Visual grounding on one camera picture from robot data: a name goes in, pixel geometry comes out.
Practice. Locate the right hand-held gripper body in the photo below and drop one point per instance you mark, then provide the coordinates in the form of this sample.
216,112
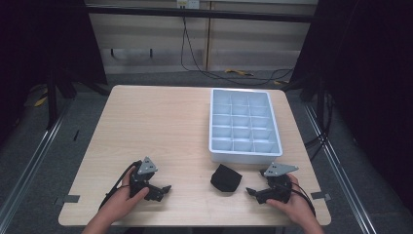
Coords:
278,187

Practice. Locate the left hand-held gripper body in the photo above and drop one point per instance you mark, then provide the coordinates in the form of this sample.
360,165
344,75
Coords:
141,179

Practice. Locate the black cloth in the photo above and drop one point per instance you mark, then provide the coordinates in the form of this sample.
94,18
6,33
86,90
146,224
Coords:
225,178

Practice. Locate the grey divided storage box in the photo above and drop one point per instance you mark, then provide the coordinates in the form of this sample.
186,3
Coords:
243,125

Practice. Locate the person's right hand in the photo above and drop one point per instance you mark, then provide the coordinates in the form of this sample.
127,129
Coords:
297,204

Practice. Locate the person's left hand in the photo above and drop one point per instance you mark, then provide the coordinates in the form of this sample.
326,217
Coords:
123,203

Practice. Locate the grey tape strip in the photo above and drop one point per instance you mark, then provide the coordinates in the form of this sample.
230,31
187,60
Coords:
320,196
71,198

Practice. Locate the black metal stand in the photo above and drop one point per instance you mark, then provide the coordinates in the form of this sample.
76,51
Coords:
55,94
319,100

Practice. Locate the yellow tape piece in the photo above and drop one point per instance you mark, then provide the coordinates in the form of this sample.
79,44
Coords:
40,101

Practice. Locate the black curtain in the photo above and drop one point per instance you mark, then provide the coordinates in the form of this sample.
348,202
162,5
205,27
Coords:
39,48
367,91

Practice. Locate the black horizontal bar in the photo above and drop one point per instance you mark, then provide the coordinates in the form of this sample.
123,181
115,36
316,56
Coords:
201,13

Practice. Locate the metal floor rail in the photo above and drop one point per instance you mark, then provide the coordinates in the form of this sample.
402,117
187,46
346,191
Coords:
30,162
341,175

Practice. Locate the white wall socket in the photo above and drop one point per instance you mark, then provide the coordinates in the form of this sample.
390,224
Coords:
188,4

